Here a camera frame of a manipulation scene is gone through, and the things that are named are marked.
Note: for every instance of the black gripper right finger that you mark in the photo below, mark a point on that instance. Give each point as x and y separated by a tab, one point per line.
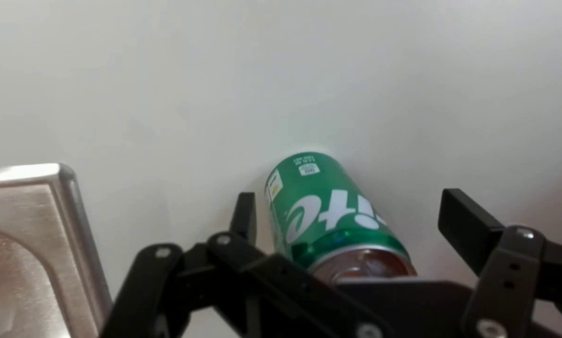
511	275

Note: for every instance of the green soda can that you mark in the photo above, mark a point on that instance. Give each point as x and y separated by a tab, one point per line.
329	213

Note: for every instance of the stainless steel sink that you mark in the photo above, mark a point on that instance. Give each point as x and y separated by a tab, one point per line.
22	251

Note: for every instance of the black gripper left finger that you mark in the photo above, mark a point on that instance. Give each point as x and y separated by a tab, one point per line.
229	283

